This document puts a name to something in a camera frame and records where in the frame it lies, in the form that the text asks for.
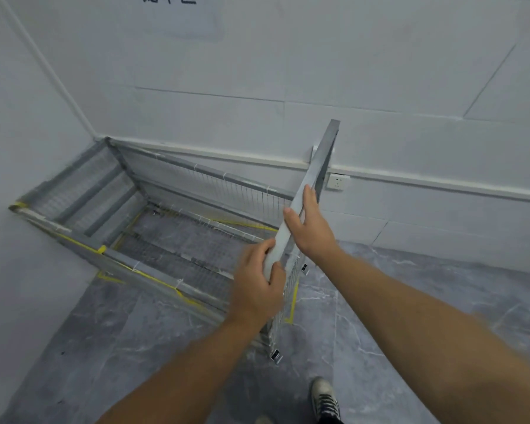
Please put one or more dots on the person's right hand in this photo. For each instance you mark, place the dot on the person's right hand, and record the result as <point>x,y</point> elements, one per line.
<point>313,233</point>

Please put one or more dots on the person's left hand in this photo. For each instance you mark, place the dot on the person's left hand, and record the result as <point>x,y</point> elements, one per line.
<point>252,286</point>

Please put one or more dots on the person's right thumb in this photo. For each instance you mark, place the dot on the person's right thumb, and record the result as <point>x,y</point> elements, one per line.
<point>292,224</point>

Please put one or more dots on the person's left thumb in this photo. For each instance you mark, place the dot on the person's left thumb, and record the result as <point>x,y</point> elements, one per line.
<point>261,250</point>

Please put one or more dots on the person's right forearm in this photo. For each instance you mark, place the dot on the person's right forearm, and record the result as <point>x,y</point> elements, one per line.
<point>424,339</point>

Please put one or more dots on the person's left forearm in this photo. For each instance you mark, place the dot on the person's left forearm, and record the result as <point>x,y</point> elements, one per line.
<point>190,375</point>

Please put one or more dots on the black caster wheel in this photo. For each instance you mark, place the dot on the black caster wheel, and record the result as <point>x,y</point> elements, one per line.
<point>305,268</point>
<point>276,356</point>

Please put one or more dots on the person's right canvas shoe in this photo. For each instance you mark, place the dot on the person's right canvas shoe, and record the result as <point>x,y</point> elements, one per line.
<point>325,401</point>

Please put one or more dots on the white corner conduit pipe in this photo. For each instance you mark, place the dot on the white corner conduit pipe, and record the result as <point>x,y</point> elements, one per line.
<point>44,63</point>

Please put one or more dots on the white wall socket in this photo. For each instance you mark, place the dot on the white wall socket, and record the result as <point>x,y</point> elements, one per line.
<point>338,181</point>

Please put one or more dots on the pale wall sign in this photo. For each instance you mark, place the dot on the pale wall sign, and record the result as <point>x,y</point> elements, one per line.
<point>181,17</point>

